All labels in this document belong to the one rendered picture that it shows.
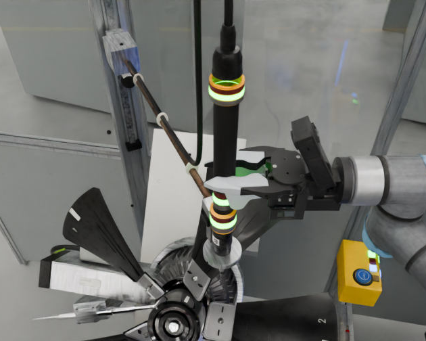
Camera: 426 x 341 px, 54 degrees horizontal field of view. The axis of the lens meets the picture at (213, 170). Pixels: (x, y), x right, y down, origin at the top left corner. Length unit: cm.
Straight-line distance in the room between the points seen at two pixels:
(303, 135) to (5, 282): 232
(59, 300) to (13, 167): 85
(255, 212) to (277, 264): 118
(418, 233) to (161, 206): 71
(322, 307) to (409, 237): 38
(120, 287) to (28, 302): 146
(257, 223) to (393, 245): 29
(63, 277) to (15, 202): 107
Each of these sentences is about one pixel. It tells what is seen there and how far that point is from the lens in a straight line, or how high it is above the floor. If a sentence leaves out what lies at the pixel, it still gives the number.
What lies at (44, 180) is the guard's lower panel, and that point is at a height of 77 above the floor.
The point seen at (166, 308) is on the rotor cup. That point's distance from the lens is 96.
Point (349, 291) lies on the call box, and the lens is 126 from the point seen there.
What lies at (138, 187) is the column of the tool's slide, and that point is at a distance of 157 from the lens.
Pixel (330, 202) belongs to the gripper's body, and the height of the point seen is 161.
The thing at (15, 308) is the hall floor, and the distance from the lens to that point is 258.
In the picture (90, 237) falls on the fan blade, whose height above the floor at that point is 130.
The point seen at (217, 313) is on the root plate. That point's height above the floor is 118.
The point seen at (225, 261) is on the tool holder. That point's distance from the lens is 75.
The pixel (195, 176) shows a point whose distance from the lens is 76.
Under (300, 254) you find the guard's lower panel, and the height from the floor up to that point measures 50.
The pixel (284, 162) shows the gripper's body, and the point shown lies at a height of 167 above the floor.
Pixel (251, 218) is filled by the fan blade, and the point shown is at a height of 141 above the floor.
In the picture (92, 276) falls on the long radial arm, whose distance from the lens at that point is 117.
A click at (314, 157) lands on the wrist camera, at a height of 171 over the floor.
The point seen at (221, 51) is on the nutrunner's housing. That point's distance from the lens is 49.
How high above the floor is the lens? 209
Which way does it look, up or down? 44 degrees down
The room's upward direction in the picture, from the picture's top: straight up
